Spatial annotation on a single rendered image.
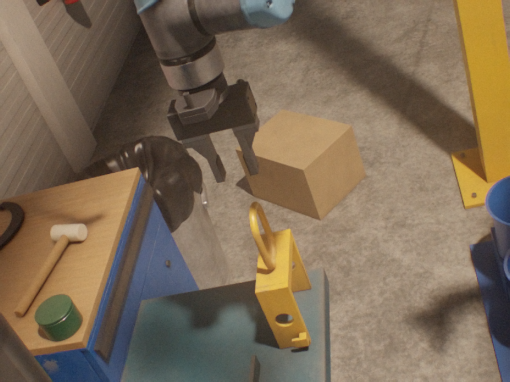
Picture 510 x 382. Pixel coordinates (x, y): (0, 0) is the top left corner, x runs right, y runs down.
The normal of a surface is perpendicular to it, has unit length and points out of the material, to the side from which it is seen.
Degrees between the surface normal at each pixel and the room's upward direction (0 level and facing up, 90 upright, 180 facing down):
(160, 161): 64
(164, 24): 91
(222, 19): 101
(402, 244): 0
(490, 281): 0
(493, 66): 90
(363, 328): 0
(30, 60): 90
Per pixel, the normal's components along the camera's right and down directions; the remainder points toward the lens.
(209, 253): 0.89, 0.04
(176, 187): 0.54, 0.13
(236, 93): -0.30, -0.77
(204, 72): 0.46, 0.39
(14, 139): 0.95, -0.21
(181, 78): -0.23, 0.63
